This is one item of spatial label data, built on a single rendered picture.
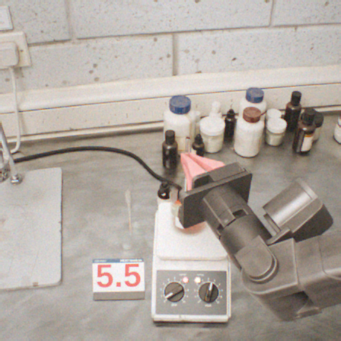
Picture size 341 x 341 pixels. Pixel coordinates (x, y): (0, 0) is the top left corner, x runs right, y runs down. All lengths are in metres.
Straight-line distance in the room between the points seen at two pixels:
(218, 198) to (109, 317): 0.33
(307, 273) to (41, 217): 0.61
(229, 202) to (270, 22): 0.61
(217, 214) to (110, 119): 0.58
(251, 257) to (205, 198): 0.13
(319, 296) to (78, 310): 0.46
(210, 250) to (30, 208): 0.39
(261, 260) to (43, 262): 0.49
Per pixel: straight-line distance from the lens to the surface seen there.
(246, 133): 1.01
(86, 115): 1.09
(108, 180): 1.00
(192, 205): 0.59
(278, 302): 0.49
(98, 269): 0.82
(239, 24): 1.07
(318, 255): 0.48
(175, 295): 0.76
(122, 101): 1.07
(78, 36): 1.03
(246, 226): 0.55
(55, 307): 0.83
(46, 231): 0.92
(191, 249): 0.77
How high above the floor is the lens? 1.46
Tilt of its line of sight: 44 degrees down
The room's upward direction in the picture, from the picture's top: straight up
